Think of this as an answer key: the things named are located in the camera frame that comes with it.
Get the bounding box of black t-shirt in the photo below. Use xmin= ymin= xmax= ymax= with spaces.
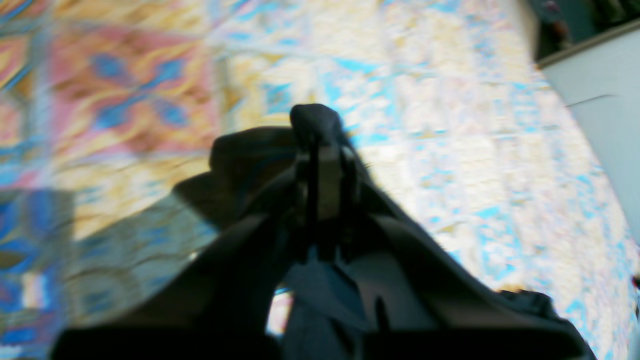
xmin=171 ymin=104 xmax=371 ymax=244

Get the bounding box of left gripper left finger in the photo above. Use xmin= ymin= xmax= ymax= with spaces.
xmin=50 ymin=165 xmax=313 ymax=360

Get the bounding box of patterned tablecloth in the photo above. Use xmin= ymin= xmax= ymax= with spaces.
xmin=0 ymin=0 xmax=639 ymax=360

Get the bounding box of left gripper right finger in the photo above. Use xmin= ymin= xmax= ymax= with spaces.
xmin=330 ymin=146 xmax=595 ymax=360

